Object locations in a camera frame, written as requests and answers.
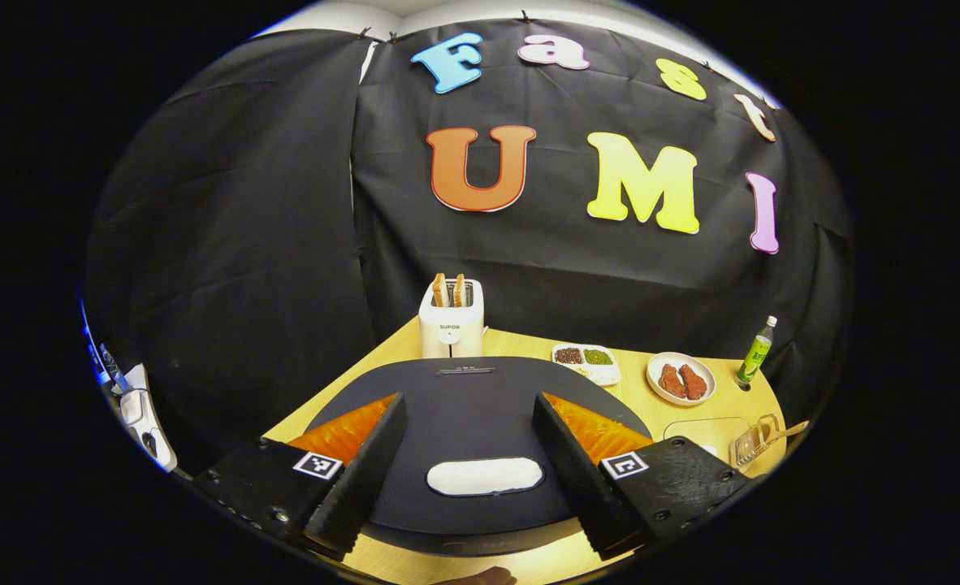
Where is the white compartment dish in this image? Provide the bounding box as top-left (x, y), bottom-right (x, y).
top-left (551, 343), bottom-right (622, 388)

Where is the computer monitor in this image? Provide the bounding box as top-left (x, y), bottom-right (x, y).
top-left (80, 302), bottom-right (123, 389)

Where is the wooden spoon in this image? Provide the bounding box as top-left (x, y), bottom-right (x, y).
top-left (752, 420), bottom-right (811, 449)

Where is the clear plastic container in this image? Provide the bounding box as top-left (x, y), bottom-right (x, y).
top-left (664, 417), bottom-right (754, 458)

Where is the white side table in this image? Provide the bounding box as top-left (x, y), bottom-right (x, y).
top-left (119, 364), bottom-right (179, 475)

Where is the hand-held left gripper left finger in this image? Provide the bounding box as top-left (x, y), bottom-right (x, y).
top-left (192, 393), bottom-right (409, 561)

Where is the green drink bottle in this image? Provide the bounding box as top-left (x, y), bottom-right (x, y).
top-left (736, 316), bottom-right (779, 385)

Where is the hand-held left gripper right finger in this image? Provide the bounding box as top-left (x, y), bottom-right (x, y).
top-left (532, 392), bottom-right (754, 561)

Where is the round white plate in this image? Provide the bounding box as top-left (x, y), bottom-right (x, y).
top-left (646, 352), bottom-right (717, 408)

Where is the black and silver rice cooker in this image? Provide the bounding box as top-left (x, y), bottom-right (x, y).
top-left (305, 356), bottom-right (652, 558)

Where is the wire chopstick holder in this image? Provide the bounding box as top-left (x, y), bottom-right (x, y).
top-left (730, 414), bottom-right (782, 469)

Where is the black backdrop cloth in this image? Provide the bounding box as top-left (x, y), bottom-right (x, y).
top-left (82, 18), bottom-right (854, 480)

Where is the white toaster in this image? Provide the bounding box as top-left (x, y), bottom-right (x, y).
top-left (418, 276), bottom-right (486, 360)

